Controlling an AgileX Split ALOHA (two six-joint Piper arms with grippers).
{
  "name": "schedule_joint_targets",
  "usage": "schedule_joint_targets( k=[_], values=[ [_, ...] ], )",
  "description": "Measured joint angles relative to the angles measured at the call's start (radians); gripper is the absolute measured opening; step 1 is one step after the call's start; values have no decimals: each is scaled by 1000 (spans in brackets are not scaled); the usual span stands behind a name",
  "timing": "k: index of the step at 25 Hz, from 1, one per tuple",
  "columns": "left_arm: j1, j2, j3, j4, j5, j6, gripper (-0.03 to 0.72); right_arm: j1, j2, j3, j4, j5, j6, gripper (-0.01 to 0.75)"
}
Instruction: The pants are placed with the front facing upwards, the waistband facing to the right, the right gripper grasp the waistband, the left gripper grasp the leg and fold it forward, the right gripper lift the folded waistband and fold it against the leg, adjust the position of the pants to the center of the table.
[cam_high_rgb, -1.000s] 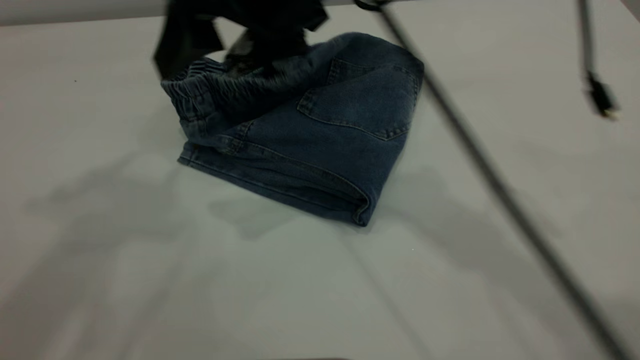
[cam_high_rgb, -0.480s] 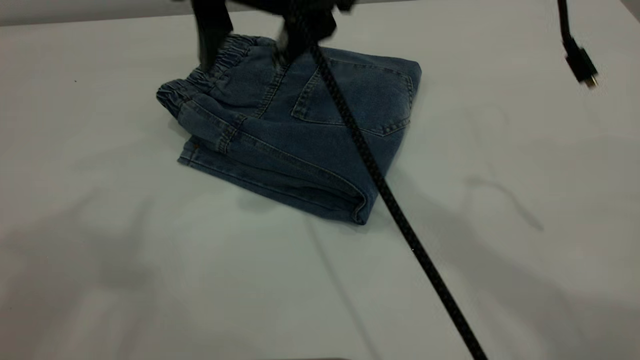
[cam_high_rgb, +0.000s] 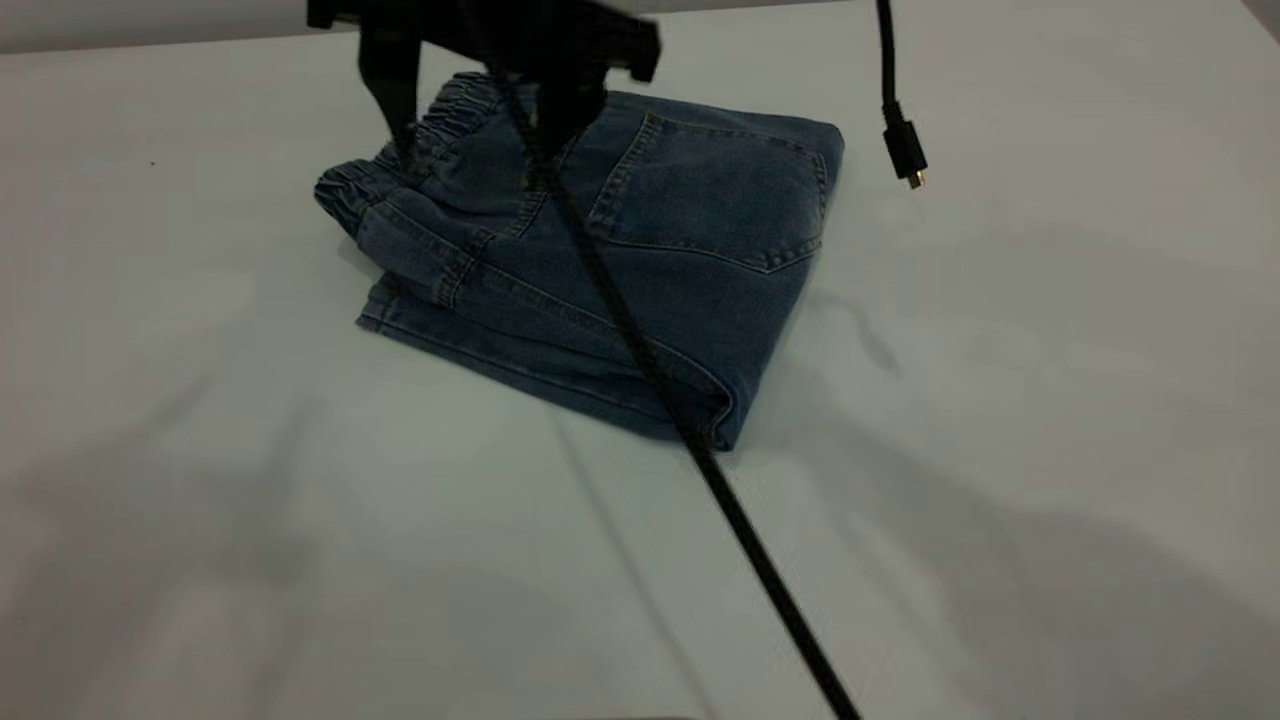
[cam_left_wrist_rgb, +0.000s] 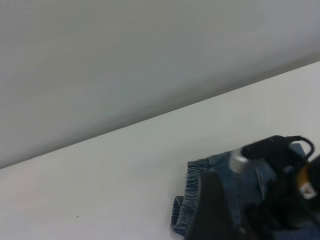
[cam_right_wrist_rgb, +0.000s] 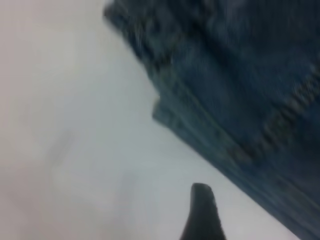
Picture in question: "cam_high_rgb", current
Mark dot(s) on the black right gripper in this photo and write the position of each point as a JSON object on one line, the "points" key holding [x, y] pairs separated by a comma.
{"points": [[560, 35]]}

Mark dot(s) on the blue denim pants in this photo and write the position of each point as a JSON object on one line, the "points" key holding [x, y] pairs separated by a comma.
{"points": [[700, 250]]}

